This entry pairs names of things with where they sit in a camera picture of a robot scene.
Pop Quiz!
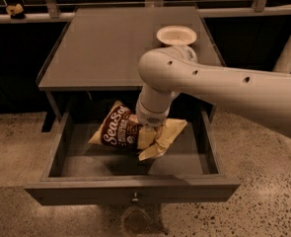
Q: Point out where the white paper bowl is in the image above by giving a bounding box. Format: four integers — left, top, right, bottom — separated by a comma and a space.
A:
156, 26, 197, 45

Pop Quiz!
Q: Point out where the grey cabinet with counter top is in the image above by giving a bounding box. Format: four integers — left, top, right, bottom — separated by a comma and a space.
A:
37, 7, 225, 119

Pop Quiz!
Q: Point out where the round floor drain cover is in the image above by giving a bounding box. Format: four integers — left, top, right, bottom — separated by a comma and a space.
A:
120, 206, 152, 234

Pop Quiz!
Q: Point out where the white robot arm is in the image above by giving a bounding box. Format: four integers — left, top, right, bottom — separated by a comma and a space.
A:
136, 26, 291, 138

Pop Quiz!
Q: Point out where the small yellow black object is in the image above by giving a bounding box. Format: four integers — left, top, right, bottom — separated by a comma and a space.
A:
6, 3, 25, 19

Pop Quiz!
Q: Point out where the grey open drawer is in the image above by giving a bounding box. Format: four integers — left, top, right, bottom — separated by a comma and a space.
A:
25, 111, 241, 205

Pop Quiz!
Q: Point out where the brown chip bag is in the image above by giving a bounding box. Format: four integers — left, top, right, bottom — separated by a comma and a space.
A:
89, 101, 143, 151

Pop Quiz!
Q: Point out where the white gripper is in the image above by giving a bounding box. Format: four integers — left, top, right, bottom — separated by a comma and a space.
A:
136, 101, 187, 161

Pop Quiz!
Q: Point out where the metal drawer knob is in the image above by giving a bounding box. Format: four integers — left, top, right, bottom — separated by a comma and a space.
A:
131, 192, 140, 203

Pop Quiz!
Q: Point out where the metal railing frame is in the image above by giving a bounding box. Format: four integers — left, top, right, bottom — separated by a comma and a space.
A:
0, 0, 291, 26

